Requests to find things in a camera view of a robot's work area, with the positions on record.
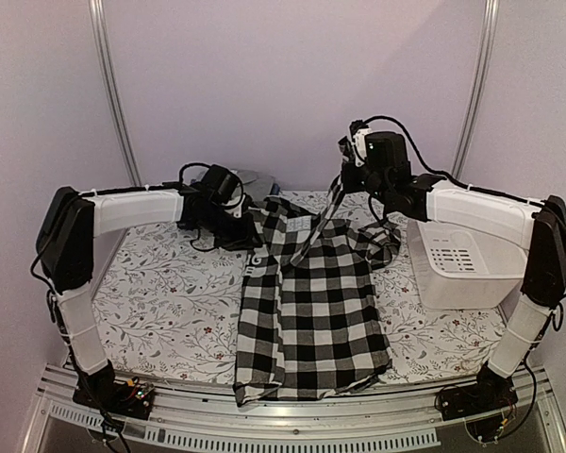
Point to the aluminium front rail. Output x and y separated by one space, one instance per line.
199 417

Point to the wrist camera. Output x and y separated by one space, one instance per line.
221 186
376 149

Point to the left aluminium frame post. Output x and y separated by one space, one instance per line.
115 106

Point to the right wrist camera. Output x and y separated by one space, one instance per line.
376 149

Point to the floral patterned table cloth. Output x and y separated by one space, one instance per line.
169 306

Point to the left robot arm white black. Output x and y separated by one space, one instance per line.
64 259

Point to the black white checkered shirt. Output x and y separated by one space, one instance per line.
308 326

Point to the aluminium frame post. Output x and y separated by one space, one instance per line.
115 106
482 65

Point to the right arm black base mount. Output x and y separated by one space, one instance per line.
454 402

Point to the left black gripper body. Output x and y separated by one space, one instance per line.
228 234

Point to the grey polo shirt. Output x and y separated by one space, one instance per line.
256 184

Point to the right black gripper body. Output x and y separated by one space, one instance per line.
373 182

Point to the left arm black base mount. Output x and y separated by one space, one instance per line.
131 399

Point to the right aluminium frame post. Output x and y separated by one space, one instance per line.
482 65

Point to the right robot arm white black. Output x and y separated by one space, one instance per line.
537 227

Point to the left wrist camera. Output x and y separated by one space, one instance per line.
221 186

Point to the white plastic basket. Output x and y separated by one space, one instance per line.
458 268

